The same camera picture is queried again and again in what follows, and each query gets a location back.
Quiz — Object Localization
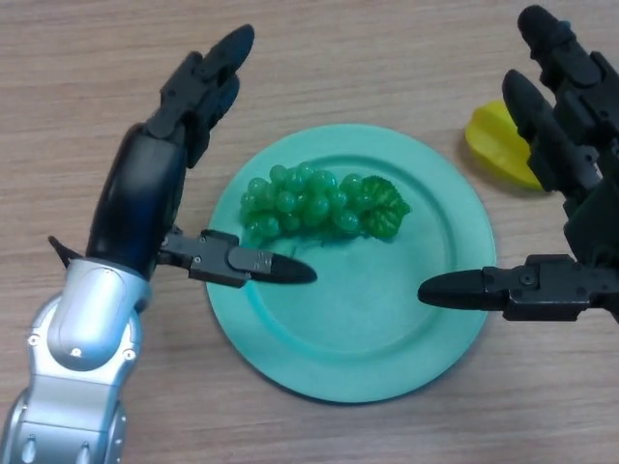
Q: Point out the green grapes bunch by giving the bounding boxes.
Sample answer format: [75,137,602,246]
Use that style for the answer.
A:
[240,161,412,256]

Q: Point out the yellow starfruit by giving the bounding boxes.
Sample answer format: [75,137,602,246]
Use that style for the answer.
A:
[463,100,543,190]

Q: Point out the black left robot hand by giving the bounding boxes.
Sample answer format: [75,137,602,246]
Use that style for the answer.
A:
[84,23,318,290]

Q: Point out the green round plate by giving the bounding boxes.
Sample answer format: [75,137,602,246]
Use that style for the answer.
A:
[205,123,497,405]

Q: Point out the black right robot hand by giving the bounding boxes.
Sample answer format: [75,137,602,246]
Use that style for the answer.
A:
[417,4,619,325]

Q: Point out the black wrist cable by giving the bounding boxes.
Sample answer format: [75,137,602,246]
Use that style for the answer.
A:
[47,235,86,268]

